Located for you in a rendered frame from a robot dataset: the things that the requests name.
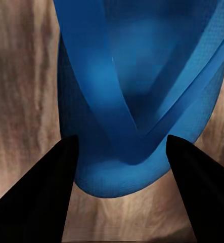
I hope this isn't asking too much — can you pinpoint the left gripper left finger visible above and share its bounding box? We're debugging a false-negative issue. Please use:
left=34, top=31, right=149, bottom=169
left=0, top=135, right=79, bottom=243

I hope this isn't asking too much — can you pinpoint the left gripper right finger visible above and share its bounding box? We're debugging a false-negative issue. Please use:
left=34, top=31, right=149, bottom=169
left=166, top=135, right=224, bottom=243

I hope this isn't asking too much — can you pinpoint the sandal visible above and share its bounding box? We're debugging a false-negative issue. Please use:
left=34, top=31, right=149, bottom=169
left=53, top=0, right=224, bottom=198

